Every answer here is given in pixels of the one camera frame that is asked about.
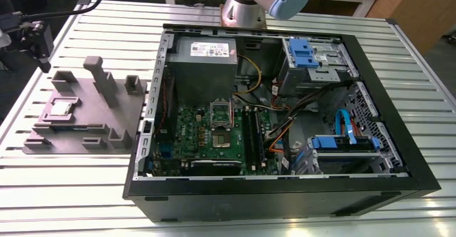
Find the silver CPU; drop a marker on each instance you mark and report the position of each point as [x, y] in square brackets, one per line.
[62, 109]

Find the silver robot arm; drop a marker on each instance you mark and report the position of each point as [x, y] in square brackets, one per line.
[242, 12]

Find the CPU socket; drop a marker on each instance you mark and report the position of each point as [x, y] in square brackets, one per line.
[223, 140]

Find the grey parts rack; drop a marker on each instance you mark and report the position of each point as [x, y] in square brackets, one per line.
[89, 109]

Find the green RAM stick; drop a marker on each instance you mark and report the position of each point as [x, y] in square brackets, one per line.
[70, 127]

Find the grey power supply unit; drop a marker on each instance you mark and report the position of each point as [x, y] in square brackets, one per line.
[203, 74]

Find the green motherboard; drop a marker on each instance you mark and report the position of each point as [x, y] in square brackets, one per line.
[193, 141]

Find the black graphics card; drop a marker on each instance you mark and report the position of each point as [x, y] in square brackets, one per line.
[214, 166]

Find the black RAM slot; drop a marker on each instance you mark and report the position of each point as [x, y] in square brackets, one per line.
[249, 141]
[259, 141]
[253, 141]

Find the blue plastic drive latch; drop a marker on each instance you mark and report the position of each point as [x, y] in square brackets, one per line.
[301, 46]
[306, 62]

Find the metal drive cage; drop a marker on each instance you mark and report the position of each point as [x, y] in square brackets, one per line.
[321, 77]

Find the black PC case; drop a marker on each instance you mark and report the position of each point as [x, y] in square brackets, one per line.
[250, 202]

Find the hard disk in blue carrier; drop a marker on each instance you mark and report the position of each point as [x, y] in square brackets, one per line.
[326, 142]

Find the metal disk bay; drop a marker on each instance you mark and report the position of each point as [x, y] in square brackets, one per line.
[357, 157]

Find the wooden cabinet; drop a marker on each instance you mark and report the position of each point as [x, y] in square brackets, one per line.
[425, 12]

